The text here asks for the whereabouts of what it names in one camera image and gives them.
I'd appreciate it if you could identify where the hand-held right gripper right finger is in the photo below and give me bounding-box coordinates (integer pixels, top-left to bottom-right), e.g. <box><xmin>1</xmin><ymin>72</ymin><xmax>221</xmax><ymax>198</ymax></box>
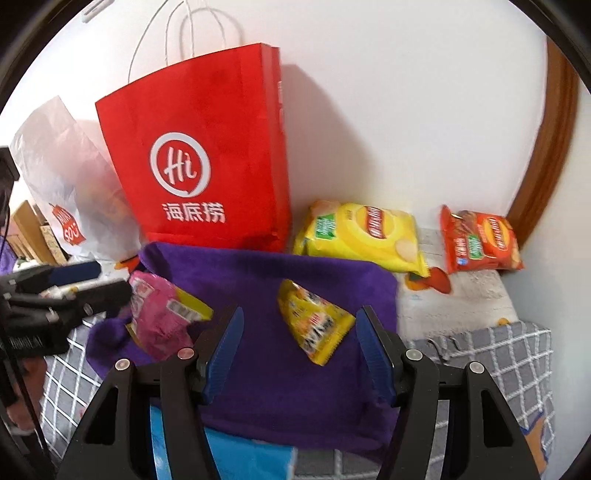
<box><xmin>355</xmin><ymin>305</ymin><xmax>541</xmax><ymax>480</ymax></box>

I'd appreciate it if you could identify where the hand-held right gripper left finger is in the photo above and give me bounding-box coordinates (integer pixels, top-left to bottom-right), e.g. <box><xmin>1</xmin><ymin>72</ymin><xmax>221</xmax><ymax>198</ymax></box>
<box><xmin>55</xmin><ymin>305</ymin><xmax>245</xmax><ymax>480</ymax></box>

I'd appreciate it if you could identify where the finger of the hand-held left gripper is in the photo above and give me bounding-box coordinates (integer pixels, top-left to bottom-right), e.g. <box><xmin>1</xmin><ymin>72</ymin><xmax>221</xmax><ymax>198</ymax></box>
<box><xmin>7</xmin><ymin>280</ymin><xmax>134</xmax><ymax>319</ymax></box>
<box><xmin>11</xmin><ymin>261</ymin><xmax>102</xmax><ymax>289</ymax></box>

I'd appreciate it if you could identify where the pink snack packet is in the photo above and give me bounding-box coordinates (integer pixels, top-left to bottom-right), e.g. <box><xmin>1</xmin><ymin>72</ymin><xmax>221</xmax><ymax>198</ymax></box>
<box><xmin>126</xmin><ymin>271</ymin><xmax>214</xmax><ymax>363</ymax></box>

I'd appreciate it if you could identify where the yellow snack packet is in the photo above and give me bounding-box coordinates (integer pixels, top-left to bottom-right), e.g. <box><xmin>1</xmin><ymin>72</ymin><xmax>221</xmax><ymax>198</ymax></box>
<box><xmin>277</xmin><ymin>279</ymin><xmax>356</xmax><ymax>367</ymax></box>

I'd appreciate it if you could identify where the brown cardboard box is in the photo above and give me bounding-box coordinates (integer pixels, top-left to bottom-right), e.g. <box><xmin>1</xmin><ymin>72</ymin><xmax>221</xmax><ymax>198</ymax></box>
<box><xmin>39</xmin><ymin>224</ymin><xmax>68</xmax><ymax>266</ymax></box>
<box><xmin>11</xmin><ymin>199</ymin><xmax>54</xmax><ymax>264</ymax></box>

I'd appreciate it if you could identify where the purple towel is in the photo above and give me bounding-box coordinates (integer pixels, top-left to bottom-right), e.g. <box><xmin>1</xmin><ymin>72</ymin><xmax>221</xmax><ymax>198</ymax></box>
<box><xmin>87</xmin><ymin>242</ymin><xmax>399</xmax><ymax>462</ymax></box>

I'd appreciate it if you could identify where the blue tissue pack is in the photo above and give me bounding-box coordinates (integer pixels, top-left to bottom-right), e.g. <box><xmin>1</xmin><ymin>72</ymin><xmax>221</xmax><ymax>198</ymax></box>
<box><xmin>148</xmin><ymin>401</ymin><xmax>296</xmax><ymax>480</ymax></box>

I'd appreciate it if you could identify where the yellow chip bag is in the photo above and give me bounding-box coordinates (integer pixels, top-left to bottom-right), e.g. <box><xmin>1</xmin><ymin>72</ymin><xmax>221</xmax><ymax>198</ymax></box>
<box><xmin>293</xmin><ymin>199</ymin><xmax>431</xmax><ymax>278</ymax></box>

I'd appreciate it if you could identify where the white plastic bag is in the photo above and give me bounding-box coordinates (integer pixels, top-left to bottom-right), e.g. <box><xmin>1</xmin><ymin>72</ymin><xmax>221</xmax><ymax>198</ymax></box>
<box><xmin>9</xmin><ymin>95</ymin><xmax>141</xmax><ymax>264</ymax></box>

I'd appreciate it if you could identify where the grey checked blanket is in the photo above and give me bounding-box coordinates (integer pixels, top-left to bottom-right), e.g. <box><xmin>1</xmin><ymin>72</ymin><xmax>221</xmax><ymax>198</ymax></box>
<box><xmin>39</xmin><ymin>318</ymin><xmax>555</xmax><ymax>480</ymax></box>

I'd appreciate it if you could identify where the orange chip bag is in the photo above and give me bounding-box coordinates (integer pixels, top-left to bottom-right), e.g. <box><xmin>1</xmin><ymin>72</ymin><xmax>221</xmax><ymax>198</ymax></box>
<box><xmin>438</xmin><ymin>204</ymin><xmax>525</xmax><ymax>275</ymax></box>

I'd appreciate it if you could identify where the red paper bag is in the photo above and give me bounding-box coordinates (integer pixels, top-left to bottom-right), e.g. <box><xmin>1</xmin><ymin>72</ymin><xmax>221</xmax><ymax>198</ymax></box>
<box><xmin>95</xmin><ymin>0</ymin><xmax>293</xmax><ymax>254</ymax></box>

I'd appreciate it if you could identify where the brown wooden door frame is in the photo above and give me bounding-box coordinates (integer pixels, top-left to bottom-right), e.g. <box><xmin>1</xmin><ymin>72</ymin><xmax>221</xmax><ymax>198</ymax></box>
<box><xmin>505</xmin><ymin>37</ymin><xmax>580</xmax><ymax>236</ymax></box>

